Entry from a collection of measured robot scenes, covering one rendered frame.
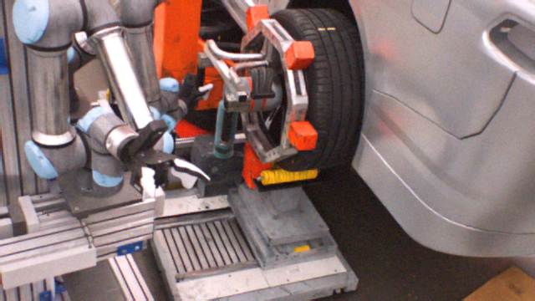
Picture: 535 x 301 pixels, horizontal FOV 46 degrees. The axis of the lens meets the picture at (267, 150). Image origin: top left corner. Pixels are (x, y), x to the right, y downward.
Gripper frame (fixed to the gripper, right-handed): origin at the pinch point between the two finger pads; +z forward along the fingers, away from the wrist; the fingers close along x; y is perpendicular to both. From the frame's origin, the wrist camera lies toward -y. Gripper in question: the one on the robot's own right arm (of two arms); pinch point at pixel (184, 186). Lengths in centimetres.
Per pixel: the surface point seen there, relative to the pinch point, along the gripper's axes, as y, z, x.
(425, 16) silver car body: -31, -8, -91
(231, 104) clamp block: 21, -58, -71
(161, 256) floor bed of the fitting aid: 107, -78, -72
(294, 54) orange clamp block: -1, -48, -87
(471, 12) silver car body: -39, 8, -83
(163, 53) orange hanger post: 30, -119, -88
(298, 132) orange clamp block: 24, -37, -86
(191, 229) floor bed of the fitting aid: 106, -86, -95
